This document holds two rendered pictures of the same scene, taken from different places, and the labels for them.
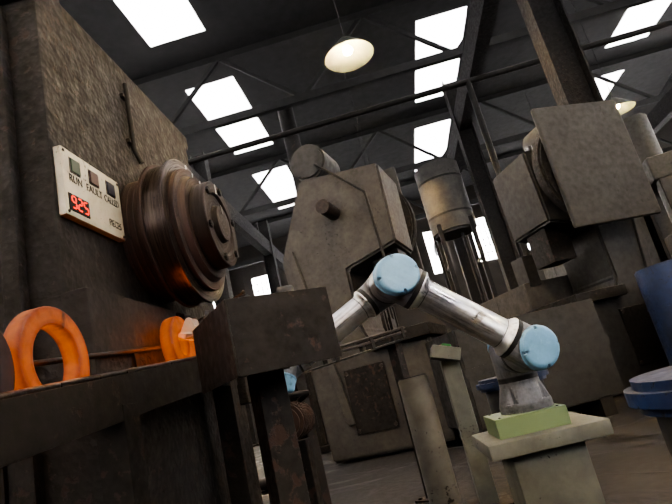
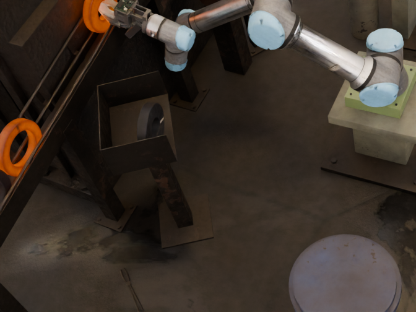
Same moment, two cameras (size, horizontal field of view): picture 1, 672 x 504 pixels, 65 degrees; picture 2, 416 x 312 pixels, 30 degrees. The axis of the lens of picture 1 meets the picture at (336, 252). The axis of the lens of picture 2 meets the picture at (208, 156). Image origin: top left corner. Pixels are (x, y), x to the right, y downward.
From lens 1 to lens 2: 2.19 m
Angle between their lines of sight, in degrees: 76
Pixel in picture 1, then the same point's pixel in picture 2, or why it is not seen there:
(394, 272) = (261, 35)
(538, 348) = (373, 99)
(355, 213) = not seen: outside the picture
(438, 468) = (358, 10)
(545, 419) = (381, 110)
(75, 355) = (30, 132)
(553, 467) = not seen: hidden behind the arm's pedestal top
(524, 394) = not seen: hidden behind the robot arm
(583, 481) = (395, 142)
